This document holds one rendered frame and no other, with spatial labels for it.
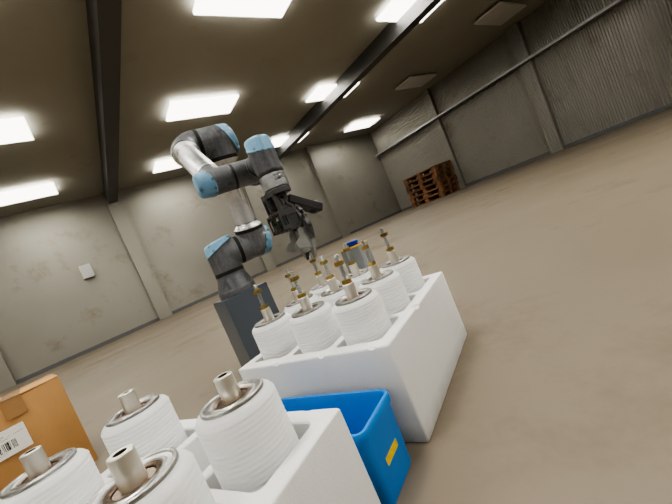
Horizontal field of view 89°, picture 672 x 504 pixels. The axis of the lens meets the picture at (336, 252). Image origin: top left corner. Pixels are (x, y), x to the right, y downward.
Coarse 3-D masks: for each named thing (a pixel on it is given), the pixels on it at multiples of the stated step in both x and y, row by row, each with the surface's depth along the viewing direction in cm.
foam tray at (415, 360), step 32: (448, 288) 87; (416, 320) 66; (448, 320) 80; (320, 352) 65; (352, 352) 59; (384, 352) 56; (416, 352) 62; (448, 352) 74; (288, 384) 69; (320, 384) 65; (352, 384) 61; (384, 384) 57; (416, 384) 58; (448, 384) 69; (416, 416) 56
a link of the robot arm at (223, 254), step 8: (216, 240) 132; (224, 240) 133; (232, 240) 135; (208, 248) 131; (216, 248) 131; (224, 248) 132; (232, 248) 133; (240, 248) 135; (208, 256) 132; (216, 256) 131; (224, 256) 132; (232, 256) 133; (240, 256) 135; (216, 264) 132; (224, 264) 132; (232, 264) 133; (240, 264) 136; (216, 272) 133
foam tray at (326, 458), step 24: (336, 408) 42; (192, 432) 55; (312, 432) 39; (336, 432) 40; (288, 456) 37; (312, 456) 36; (336, 456) 39; (216, 480) 40; (288, 480) 33; (312, 480) 35; (336, 480) 38; (360, 480) 41
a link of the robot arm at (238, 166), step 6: (234, 162) 99; (240, 162) 99; (246, 162) 98; (234, 168) 97; (240, 168) 98; (246, 168) 98; (240, 174) 98; (246, 174) 98; (252, 174) 98; (240, 180) 98; (246, 180) 99; (252, 180) 101; (258, 180) 102; (240, 186) 100
